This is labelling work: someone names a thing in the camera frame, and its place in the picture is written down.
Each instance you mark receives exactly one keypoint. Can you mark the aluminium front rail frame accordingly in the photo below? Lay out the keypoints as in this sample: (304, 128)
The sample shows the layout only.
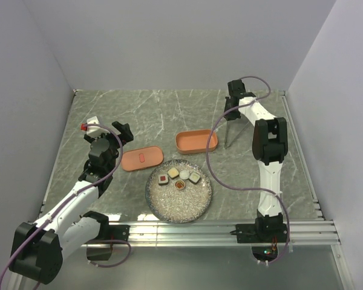
(195, 234)

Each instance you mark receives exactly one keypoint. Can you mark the white round sushi piece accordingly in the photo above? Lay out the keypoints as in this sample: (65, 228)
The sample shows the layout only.
(184, 174)

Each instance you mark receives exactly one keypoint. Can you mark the metal tongs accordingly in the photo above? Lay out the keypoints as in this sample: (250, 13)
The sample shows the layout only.
(234, 130)

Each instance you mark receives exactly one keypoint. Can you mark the speckled round plate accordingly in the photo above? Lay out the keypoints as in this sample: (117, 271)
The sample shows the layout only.
(178, 206)

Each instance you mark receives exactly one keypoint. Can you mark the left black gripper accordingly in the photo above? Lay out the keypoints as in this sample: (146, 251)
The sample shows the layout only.
(125, 135)

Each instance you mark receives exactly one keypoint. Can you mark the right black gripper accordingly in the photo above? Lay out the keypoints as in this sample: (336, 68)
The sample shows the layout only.
(230, 116)

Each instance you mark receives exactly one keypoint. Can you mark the cream topped sushi piece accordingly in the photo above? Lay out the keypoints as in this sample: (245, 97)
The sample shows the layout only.
(173, 173)

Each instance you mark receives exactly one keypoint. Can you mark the red topped sushi piece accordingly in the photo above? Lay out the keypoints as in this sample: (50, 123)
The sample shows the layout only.
(163, 179)

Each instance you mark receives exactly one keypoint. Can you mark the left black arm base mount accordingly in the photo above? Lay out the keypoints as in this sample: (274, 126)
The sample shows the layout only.
(118, 232)

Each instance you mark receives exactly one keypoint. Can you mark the orange lunch box lid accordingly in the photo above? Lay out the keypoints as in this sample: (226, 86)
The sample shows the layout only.
(142, 158)

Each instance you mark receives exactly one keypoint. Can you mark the orange topped sushi cup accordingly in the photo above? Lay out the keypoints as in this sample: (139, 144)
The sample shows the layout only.
(180, 184)

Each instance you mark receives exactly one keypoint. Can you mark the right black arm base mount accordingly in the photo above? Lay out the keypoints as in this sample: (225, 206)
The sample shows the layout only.
(253, 233)

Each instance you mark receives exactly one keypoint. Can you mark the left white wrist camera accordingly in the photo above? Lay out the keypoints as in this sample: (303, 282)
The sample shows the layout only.
(91, 127)

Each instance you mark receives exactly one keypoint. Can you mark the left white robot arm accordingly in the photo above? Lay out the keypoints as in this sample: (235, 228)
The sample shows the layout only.
(39, 248)

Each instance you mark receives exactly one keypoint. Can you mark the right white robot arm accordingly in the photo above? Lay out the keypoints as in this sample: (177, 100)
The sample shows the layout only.
(269, 148)

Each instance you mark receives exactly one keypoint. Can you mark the orange lunch box base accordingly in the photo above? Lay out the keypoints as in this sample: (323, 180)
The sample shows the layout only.
(192, 141)

